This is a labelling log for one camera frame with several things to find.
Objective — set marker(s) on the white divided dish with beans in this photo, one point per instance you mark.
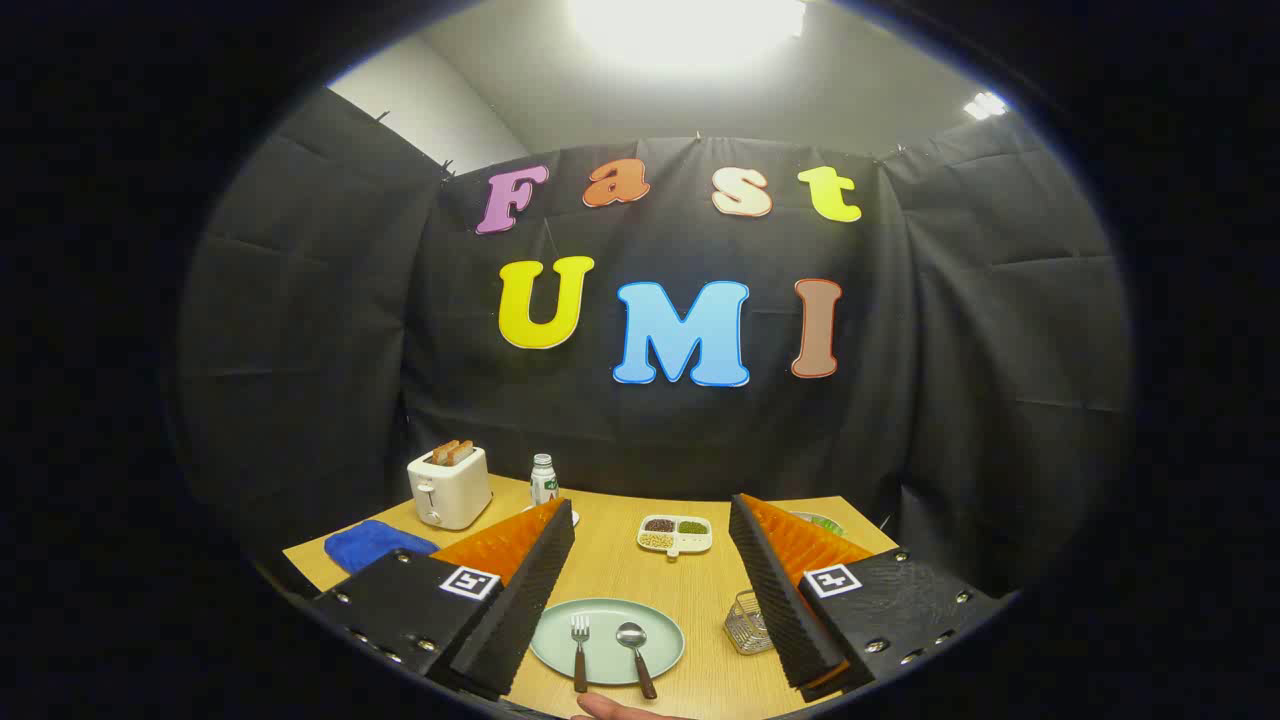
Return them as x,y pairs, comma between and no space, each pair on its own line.
675,545

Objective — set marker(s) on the white oval food plate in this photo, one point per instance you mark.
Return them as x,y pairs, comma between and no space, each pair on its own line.
805,517

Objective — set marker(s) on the brown toast slice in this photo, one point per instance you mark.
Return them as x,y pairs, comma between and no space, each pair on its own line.
462,450
443,452

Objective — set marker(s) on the green lettuce leaf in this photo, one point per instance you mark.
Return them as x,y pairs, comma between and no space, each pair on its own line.
828,524

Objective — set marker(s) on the blue folded towel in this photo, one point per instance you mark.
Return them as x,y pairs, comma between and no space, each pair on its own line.
370,545

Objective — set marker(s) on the pale green round plate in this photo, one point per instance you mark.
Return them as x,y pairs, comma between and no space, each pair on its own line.
608,650

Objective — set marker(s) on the white milk bottle green label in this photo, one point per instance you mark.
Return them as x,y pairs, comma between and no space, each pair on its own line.
543,480

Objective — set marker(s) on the small ceiling light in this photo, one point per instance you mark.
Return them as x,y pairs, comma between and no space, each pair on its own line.
985,105

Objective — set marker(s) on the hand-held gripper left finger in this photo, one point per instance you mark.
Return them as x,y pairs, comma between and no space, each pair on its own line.
520,610

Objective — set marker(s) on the white square coaster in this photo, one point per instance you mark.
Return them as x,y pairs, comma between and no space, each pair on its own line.
573,518

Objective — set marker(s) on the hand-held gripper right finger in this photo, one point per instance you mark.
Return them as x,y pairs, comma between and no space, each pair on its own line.
780,600

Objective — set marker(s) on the large ceiling light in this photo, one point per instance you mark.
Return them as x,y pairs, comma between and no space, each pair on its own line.
690,30

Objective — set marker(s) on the white toaster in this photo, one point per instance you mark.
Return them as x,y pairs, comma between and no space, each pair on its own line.
450,490

